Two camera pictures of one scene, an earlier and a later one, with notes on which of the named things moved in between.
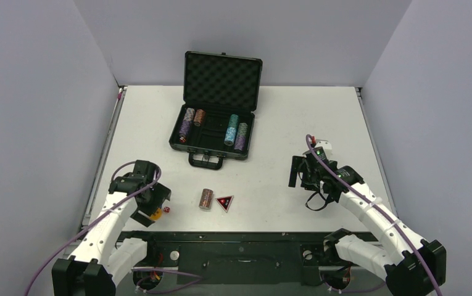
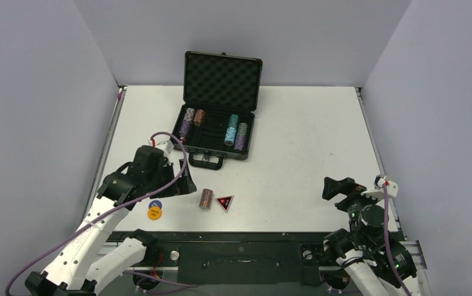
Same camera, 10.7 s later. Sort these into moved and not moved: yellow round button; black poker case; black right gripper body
Moved: black right gripper body
Not moved: yellow round button; black poker case
